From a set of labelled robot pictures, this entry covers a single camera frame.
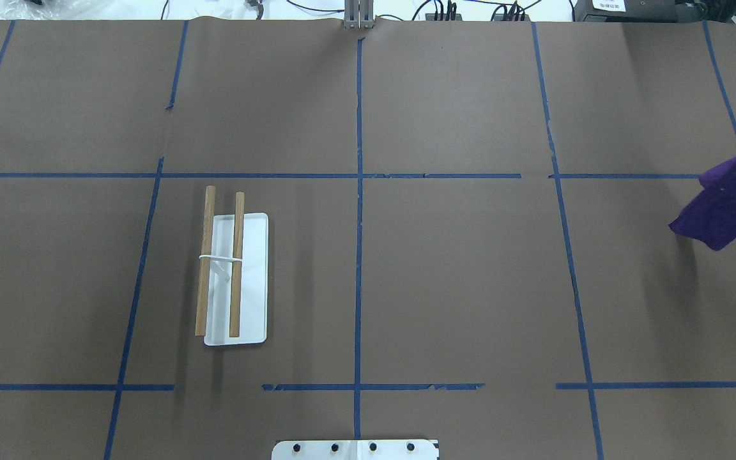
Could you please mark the purple towel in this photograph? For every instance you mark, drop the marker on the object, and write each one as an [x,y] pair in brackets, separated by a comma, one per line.
[711,216]

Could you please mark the white towel rack with wooden bars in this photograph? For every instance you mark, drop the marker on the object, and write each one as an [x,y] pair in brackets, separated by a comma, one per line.
[232,293]

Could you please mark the black power strip left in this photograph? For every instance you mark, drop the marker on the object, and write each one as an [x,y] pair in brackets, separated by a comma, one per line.
[443,11]

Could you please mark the black power strip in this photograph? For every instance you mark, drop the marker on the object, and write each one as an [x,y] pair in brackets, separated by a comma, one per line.
[509,12]
[443,11]

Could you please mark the black power strip right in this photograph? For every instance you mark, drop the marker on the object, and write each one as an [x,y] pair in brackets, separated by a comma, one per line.
[509,12]

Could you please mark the black computer box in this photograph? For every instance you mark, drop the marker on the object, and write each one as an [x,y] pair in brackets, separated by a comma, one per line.
[653,11]

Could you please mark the grey aluminium frame post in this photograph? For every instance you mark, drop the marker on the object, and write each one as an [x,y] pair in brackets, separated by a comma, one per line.
[359,14]

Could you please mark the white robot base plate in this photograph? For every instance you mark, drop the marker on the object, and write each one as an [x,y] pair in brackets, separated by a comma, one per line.
[357,449]

